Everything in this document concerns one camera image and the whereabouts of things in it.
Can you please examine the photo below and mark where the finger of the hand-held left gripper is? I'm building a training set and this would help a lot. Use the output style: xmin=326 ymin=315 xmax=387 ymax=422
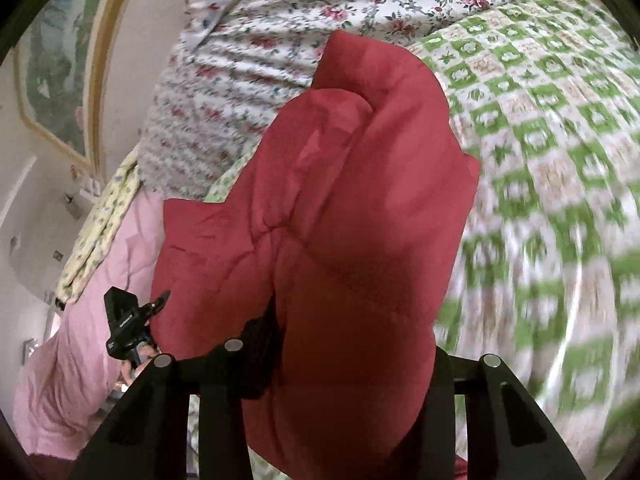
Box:
xmin=141 ymin=289 xmax=172 ymax=317

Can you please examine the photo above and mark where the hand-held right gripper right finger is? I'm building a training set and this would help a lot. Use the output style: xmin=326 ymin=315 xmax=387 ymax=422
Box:
xmin=425 ymin=346 xmax=589 ymax=480

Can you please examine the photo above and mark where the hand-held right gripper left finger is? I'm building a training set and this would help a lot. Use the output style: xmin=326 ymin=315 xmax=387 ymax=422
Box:
xmin=69 ymin=316 xmax=282 ymax=480

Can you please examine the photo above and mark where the red quilted jacket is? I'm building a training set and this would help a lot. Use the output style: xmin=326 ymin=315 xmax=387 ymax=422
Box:
xmin=149 ymin=29 xmax=482 ymax=480

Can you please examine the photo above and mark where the person's left hand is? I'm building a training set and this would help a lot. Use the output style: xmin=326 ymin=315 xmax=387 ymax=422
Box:
xmin=119 ymin=342 xmax=160 ymax=392

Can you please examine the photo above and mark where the pink quilt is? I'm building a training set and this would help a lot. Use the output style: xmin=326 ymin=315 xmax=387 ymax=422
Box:
xmin=12 ymin=190 xmax=172 ymax=461

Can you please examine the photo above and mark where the yellow floral cloth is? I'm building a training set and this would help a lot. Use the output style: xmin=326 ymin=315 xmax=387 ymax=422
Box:
xmin=54 ymin=149 xmax=147 ymax=307

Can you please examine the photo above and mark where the green checked blanket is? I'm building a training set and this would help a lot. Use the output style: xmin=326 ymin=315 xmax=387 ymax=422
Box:
xmin=186 ymin=0 xmax=640 ymax=480

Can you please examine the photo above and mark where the rose floral quilt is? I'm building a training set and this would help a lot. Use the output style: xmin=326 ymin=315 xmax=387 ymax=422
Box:
xmin=135 ymin=0 xmax=587 ymax=202

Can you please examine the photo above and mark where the framed wall picture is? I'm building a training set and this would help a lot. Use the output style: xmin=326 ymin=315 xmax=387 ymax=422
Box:
xmin=12 ymin=0 xmax=120 ymax=175

